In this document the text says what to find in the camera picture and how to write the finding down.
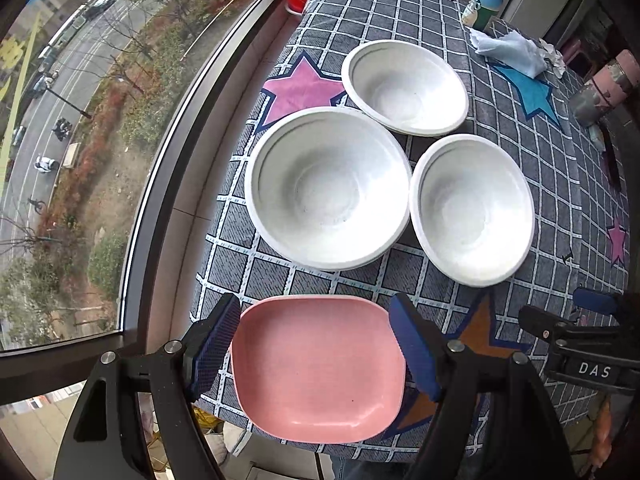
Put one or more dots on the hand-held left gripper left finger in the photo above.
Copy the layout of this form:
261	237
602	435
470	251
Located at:
212	347

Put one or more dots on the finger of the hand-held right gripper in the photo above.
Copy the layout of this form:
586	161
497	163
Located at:
595	301
542	322

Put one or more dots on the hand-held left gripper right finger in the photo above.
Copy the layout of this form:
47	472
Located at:
415	347

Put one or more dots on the pink square plate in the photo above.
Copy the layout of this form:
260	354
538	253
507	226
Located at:
315	370

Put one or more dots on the large white bowl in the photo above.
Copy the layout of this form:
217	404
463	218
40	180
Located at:
325	185

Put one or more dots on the person's left leg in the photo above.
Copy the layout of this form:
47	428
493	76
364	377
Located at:
370	467

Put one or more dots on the small pale packet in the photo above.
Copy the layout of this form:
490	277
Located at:
595	135

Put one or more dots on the pink thermos bottle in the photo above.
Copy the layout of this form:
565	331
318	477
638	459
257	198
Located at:
607	82

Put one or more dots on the crumpled white tissue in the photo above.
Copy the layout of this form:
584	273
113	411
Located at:
552	57

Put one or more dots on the white and blue cloth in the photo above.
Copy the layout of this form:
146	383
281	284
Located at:
510	50

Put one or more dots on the green capped drink bottle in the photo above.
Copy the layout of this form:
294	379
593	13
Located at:
482	5

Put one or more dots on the checked star tablecloth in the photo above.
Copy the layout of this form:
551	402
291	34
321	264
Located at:
380	15

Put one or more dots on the dark window frame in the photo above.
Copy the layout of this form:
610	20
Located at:
165	200

